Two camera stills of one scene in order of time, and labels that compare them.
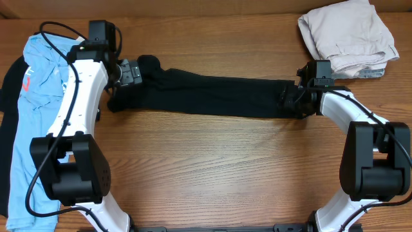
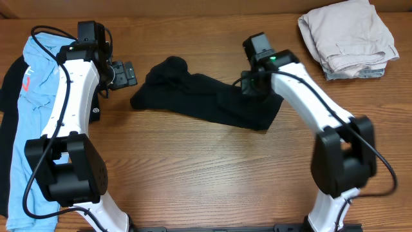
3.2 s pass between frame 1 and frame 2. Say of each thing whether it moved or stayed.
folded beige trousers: stayed
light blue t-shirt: stayed
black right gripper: moved
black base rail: stayed
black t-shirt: moved
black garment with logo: stayed
